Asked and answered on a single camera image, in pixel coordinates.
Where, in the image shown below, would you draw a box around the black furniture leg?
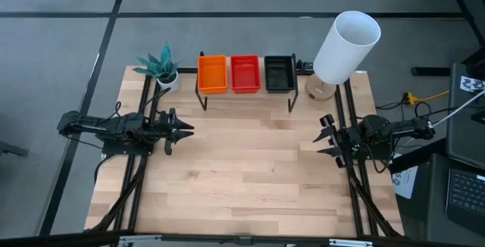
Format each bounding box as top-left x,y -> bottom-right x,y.
0,140 -> 30,158

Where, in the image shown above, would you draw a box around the orange plastic basket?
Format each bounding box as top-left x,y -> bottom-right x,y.
197,55 -> 229,95

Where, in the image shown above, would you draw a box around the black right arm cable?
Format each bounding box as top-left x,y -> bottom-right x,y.
414,101 -> 433,120

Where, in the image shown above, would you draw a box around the black plastic basket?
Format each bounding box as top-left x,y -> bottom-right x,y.
264,55 -> 296,95

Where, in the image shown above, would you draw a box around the white cable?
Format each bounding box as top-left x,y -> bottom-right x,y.
393,89 -> 485,149

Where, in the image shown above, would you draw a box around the teal green succulent plant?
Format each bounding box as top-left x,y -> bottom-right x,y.
132,41 -> 182,83

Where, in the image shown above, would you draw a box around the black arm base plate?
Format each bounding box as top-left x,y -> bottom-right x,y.
352,140 -> 393,161
101,140 -> 155,156

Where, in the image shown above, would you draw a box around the black keyboard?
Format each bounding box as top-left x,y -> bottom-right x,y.
446,169 -> 485,236

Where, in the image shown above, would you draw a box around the black aluminium frame rails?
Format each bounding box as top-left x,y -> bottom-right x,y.
86,73 -> 162,233
333,79 -> 405,239

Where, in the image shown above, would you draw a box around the silver aluminium profile bar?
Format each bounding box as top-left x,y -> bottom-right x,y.
117,234 -> 374,247

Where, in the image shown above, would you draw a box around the black table foot bar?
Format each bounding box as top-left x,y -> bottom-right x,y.
411,67 -> 452,77

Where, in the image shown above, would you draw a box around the table lamp white shade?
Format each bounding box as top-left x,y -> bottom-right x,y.
305,10 -> 382,102

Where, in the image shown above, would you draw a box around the black aluminium cross rail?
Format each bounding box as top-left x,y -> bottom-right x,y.
177,66 -> 315,75

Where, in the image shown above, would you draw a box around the white printed paper sheet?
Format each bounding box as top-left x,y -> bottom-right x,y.
392,165 -> 419,200

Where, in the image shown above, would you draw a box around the yellow extension cord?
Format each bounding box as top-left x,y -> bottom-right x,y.
403,90 -> 450,106

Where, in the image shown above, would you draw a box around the black desk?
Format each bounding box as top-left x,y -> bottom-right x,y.
424,154 -> 485,247

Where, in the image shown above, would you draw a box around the white plant pot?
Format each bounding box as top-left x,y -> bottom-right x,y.
156,70 -> 182,93

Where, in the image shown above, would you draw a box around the black and white tag sheet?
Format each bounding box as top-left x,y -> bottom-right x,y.
459,75 -> 485,93

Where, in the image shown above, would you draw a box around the black rig crossbar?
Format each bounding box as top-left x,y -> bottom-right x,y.
0,230 -> 485,247

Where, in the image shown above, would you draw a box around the wooden shelf black metal frame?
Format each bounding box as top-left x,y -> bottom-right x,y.
195,52 -> 299,114

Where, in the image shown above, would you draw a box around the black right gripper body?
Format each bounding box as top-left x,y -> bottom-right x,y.
320,113 -> 359,169

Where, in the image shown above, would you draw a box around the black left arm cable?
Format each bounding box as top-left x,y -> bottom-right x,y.
143,86 -> 172,121

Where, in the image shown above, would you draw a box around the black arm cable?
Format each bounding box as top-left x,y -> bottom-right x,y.
414,101 -> 433,120
143,86 -> 172,121

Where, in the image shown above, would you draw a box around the red plastic basket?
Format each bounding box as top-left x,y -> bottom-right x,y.
230,54 -> 262,95

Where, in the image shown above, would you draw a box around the black power adapter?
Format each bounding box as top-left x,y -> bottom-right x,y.
297,60 -> 315,74

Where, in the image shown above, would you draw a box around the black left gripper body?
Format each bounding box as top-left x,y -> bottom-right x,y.
157,107 -> 178,156

